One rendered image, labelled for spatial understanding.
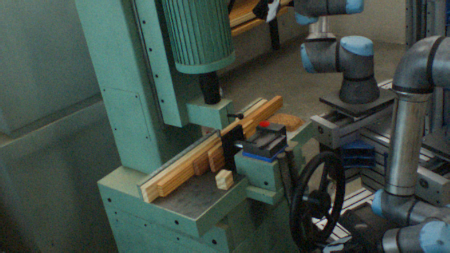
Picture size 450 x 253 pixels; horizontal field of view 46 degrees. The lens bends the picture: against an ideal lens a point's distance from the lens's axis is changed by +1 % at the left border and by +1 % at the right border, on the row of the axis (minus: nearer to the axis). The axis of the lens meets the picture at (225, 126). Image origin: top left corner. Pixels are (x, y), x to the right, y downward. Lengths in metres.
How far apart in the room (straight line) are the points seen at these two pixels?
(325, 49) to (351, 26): 3.27
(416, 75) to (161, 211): 0.74
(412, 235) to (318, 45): 0.94
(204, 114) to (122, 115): 0.31
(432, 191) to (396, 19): 3.43
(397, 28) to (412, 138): 3.71
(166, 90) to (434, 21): 0.88
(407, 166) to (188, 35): 0.66
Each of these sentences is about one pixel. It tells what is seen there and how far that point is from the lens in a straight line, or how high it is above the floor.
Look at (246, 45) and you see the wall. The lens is 4.97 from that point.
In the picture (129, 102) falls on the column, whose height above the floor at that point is 1.08.
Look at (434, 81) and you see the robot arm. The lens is 1.29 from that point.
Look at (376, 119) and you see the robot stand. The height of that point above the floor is 0.73.
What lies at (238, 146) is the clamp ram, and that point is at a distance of 1.56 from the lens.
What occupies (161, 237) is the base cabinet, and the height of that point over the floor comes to 0.66.
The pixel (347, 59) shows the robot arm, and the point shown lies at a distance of 2.00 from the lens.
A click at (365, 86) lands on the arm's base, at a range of 2.04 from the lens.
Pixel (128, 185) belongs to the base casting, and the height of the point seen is 0.80.
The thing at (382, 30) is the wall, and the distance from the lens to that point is 5.12.
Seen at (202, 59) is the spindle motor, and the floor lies 1.24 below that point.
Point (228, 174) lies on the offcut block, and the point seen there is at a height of 0.94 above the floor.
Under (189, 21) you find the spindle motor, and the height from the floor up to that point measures 1.35.
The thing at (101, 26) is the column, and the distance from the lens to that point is 1.65.
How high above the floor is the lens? 1.71
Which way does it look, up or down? 26 degrees down
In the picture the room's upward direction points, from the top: 10 degrees counter-clockwise
